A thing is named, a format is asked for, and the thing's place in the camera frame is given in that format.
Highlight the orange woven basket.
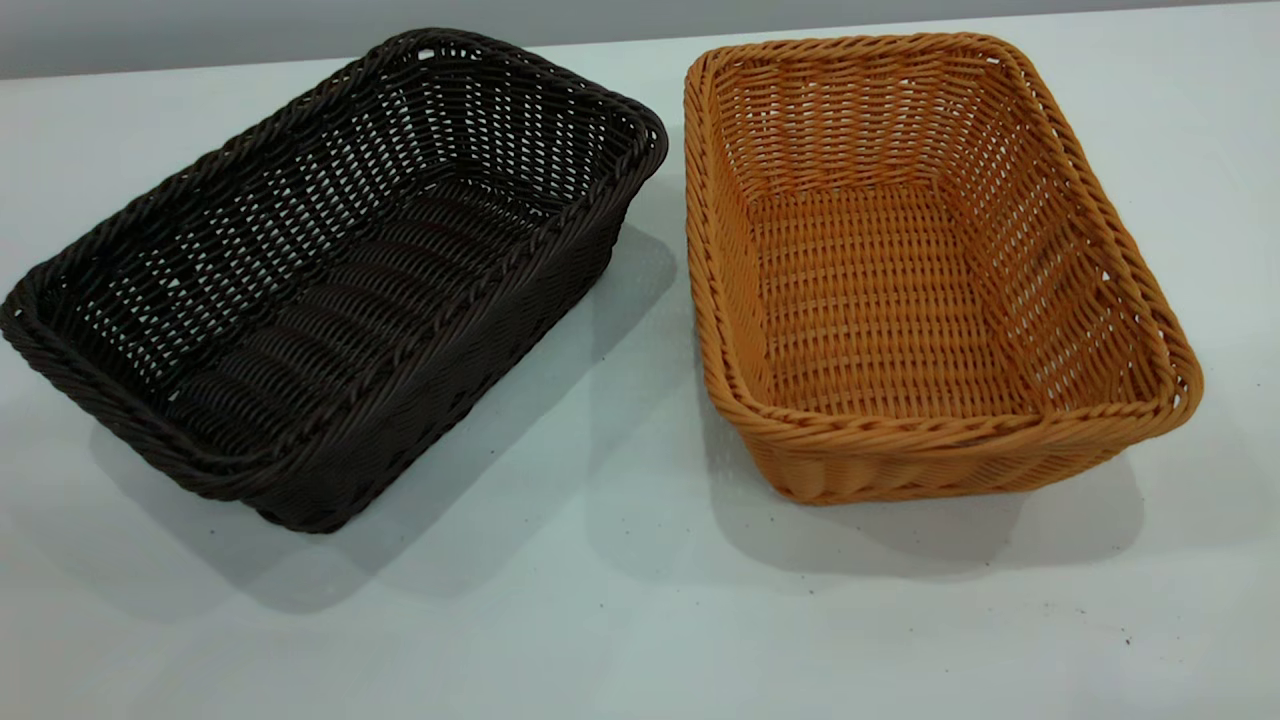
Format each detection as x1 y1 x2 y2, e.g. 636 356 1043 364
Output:
684 32 1204 505

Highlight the dark brown woven basket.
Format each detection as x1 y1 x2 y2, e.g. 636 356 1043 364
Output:
0 27 669 534

